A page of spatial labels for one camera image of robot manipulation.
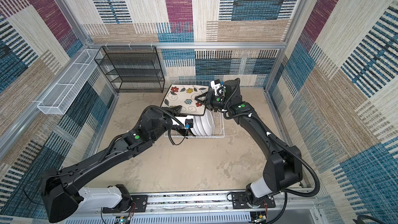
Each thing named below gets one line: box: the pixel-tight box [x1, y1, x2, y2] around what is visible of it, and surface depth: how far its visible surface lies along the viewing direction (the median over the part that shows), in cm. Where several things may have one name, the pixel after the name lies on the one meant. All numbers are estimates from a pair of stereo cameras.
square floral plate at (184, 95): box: [160, 84, 209, 116], surface depth 78 cm
